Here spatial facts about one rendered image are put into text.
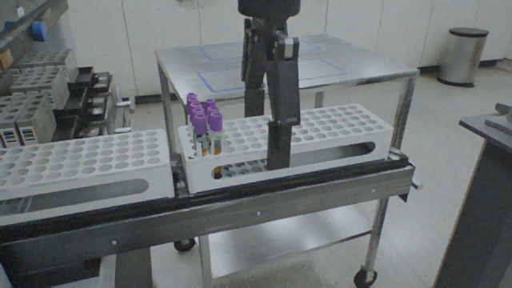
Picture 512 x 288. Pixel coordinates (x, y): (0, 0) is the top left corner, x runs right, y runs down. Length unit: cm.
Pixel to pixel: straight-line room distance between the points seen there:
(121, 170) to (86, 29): 238
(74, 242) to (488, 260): 100
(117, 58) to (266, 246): 201
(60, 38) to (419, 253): 146
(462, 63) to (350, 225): 255
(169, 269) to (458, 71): 292
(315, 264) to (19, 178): 120
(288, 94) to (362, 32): 292
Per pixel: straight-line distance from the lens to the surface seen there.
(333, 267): 150
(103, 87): 88
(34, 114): 61
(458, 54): 358
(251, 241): 116
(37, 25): 64
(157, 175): 45
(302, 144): 48
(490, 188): 109
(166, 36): 277
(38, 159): 51
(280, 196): 49
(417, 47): 370
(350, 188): 53
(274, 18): 42
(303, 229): 121
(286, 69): 40
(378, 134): 53
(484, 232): 115
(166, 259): 154
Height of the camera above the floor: 109
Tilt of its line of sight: 29 degrees down
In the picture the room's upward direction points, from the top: straight up
